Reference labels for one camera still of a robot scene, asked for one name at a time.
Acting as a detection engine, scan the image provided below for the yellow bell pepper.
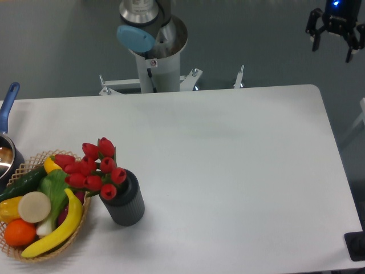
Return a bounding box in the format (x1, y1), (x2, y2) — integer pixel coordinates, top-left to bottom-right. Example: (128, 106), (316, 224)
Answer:
(1, 196), (22, 223)

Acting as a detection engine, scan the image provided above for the black device at table edge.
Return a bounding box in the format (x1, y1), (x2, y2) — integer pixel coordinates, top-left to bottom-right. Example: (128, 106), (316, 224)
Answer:
(344, 231), (364, 261)

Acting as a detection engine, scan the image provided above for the orange fruit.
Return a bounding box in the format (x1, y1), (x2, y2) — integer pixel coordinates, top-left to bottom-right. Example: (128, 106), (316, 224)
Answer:
(4, 219), (36, 247)

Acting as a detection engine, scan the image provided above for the green cucumber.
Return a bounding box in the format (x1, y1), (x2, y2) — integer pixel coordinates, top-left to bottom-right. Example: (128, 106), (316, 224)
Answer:
(1, 166), (47, 202)

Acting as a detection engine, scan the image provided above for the red tulip bouquet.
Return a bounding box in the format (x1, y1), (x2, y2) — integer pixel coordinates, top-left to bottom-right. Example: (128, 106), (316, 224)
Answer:
(51, 137), (128, 201)

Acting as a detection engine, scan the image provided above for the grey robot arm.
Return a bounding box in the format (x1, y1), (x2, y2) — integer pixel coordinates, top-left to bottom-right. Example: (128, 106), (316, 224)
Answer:
(116, 1), (364, 62)

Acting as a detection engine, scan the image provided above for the dark grey ribbed vase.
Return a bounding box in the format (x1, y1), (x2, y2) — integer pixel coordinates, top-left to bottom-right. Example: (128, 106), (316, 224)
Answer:
(99, 170), (145, 227)

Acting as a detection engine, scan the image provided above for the green bok choy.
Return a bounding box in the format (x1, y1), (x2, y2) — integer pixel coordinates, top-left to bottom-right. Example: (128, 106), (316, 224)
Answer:
(36, 170), (69, 237)

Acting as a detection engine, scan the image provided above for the beige round disc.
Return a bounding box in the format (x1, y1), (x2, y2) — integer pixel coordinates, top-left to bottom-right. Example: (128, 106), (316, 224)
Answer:
(18, 191), (51, 223)

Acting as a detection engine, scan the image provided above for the white frame at right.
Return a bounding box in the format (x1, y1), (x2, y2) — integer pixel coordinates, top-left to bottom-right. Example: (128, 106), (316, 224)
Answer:
(338, 98), (364, 150)

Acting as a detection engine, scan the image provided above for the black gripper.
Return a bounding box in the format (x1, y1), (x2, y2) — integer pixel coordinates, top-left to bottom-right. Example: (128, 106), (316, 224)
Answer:
(305, 0), (364, 63)

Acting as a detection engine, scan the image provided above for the woven wicker basket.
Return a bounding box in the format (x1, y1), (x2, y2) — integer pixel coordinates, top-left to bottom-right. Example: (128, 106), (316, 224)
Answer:
(1, 150), (91, 263)

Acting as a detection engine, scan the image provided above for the yellow banana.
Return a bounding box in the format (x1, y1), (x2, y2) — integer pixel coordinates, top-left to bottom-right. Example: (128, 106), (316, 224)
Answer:
(21, 188), (83, 259)

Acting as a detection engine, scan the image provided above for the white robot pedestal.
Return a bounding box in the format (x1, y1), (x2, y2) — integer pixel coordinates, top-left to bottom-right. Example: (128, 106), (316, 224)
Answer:
(98, 48), (245, 96)

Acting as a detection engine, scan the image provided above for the blue handled saucepan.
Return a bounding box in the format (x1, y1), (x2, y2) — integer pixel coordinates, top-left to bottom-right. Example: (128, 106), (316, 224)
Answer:
(1, 82), (25, 193)

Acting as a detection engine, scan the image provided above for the dark red vegetable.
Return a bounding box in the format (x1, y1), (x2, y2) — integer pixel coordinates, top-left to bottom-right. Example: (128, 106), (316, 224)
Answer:
(56, 191), (85, 227)

